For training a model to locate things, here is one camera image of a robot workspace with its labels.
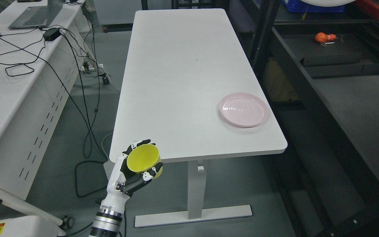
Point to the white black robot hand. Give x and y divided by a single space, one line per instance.
124 182

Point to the yellow plastic cup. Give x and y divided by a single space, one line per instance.
145 158

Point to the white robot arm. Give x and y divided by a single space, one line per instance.
106 224

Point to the dark grey metal shelf rack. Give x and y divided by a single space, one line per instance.
326 98

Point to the white table leg base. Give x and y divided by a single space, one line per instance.
197 176

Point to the white power strip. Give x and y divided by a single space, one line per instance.
91 68

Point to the white long side desk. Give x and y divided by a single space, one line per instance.
36 77

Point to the pink plastic plate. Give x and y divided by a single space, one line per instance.
243 109

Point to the black power adapter brick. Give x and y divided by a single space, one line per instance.
51 34

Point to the grey open laptop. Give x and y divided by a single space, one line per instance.
38 16

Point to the blue plastic bin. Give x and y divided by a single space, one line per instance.
297 6

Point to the orange red bag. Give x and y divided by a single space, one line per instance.
323 37

